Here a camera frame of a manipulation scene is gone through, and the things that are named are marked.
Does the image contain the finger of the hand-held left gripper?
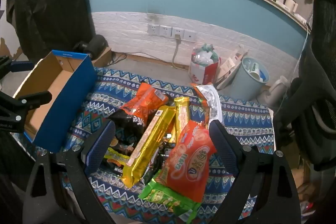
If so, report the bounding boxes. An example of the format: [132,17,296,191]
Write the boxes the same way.
[0,91,51,122]
[0,55,34,80]

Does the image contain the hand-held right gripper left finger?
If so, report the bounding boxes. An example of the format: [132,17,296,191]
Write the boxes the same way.
[22,120,116,224]

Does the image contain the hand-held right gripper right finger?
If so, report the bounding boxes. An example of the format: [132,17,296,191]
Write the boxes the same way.
[209,119,301,224]

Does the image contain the yellow and black snack packet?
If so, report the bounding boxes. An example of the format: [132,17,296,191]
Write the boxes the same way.
[104,147,132,174]

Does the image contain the blue cardboard box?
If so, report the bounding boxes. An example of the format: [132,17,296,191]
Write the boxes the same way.
[13,50,98,153]

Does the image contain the orange-red snack packet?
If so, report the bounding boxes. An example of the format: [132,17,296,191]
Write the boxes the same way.
[161,120,217,203]

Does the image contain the long gold snack packet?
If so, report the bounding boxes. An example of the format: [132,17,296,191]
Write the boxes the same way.
[121,105,177,189]

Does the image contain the small gold snack packet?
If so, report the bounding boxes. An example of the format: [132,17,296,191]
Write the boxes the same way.
[168,97,190,143]

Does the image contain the orange and black snack bag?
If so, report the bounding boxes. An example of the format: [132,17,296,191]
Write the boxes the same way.
[108,82,169,153]

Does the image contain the green snack packet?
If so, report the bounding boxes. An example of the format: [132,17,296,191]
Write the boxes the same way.
[138,169,201,223]

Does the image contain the blue patterned cloth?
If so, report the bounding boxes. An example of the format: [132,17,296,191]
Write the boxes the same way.
[25,67,275,224]

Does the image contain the silver snack packet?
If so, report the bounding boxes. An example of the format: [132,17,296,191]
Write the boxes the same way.
[190,83,223,130]

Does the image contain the grey-blue trash bin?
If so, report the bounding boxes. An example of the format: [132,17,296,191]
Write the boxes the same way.
[231,56,270,101]

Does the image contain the dark curtain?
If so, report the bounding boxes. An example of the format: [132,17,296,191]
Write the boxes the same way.
[5,0,95,59]

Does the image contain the white plastic appliance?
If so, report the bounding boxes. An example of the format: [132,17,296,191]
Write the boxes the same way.
[259,76,289,106]

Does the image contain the red and white plastic bag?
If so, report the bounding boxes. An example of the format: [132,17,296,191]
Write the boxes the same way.
[189,43,219,85]

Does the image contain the black round device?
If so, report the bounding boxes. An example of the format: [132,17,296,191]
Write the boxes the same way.
[72,34,109,60]

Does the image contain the folded cardboard pieces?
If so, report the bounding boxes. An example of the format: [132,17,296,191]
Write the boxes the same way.
[215,46,250,89]

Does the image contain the small brown cardboard box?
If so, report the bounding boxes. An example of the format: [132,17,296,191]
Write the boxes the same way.
[91,47,113,67]

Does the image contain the black mesh office chair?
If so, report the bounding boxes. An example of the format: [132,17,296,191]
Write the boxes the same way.
[273,0,336,172]

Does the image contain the small white box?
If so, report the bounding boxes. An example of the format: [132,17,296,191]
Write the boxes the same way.
[285,0,298,13]

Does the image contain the grey plug cable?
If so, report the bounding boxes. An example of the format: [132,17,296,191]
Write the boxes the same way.
[172,34,191,69]

